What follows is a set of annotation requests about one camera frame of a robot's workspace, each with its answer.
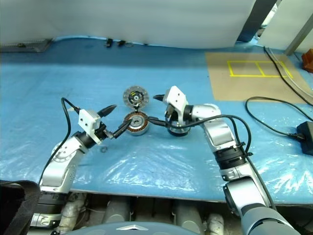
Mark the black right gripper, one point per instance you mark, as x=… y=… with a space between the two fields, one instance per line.
x=172 y=117

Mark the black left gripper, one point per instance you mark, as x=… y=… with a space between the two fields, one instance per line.
x=102 y=132

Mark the silver round motor cover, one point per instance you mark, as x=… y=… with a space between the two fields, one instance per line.
x=143 y=94

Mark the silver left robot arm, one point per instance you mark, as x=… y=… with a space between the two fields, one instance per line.
x=63 y=166

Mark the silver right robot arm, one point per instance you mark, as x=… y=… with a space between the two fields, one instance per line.
x=217 y=132

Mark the copper wound motor stator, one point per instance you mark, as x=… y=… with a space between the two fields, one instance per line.
x=139 y=130

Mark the blue plastic table sheet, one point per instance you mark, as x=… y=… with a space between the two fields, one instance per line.
x=122 y=71

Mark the small black clip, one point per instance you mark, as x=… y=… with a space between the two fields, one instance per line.
x=108 y=43

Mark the brown cardboard sheet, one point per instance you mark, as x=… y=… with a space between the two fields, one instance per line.
x=234 y=88

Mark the grey rounded cylinder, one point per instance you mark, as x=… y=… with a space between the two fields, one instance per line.
x=187 y=215
x=117 y=210

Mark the yellow tape rectangles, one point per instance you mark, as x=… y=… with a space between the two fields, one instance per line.
x=254 y=76

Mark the white wrapped pipe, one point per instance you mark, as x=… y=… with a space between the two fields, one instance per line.
x=215 y=224
x=72 y=213

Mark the grey metal tray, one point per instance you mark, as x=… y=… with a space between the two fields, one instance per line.
x=36 y=46

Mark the grey robot torso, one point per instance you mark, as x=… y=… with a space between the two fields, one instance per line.
x=110 y=230

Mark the clear plastic tube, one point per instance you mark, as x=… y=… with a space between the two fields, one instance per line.
x=286 y=71

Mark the black power adapter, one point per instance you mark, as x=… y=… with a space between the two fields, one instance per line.
x=306 y=139

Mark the brown wooden block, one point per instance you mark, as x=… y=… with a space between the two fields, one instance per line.
x=308 y=61

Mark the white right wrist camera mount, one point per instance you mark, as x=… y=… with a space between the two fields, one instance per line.
x=176 y=98

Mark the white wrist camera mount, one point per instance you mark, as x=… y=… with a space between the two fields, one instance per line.
x=88 y=121
x=176 y=98

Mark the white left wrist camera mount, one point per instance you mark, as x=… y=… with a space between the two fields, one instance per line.
x=88 y=121

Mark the dark grey post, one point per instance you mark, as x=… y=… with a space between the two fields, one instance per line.
x=254 y=19

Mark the aluminium frame profile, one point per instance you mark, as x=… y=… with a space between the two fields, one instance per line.
x=298 y=34

